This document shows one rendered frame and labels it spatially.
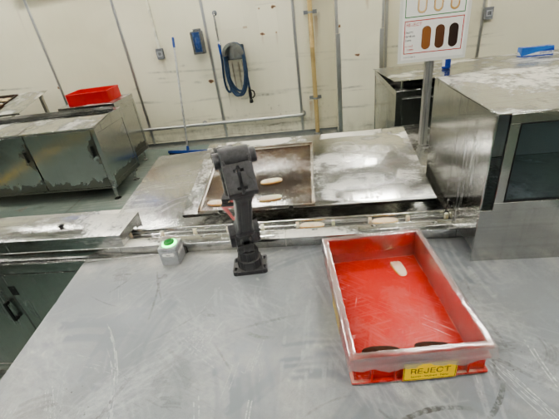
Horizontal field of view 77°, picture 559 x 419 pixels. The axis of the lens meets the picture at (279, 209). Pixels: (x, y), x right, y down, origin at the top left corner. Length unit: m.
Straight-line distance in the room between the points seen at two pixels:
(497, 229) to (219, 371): 0.91
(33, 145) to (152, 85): 1.80
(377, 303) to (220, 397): 0.50
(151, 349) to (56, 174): 3.44
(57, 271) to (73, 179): 2.62
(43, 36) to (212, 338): 5.28
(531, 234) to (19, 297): 2.02
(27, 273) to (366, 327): 1.43
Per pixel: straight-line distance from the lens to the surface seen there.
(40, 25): 5.95
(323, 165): 1.70
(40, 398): 1.19
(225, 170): 0.88
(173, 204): 1.84
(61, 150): 4.22
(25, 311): 2.06
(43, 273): 1.82
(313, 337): 1.03
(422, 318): 1.09
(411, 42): 2.09
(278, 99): 5.02
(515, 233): 1.31
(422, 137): 2.23
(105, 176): 4.11
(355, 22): 4.61
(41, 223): 1.85
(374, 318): 1.07
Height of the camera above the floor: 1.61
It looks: 30 degrees down
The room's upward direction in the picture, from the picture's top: 8 degrees counter-clockwise
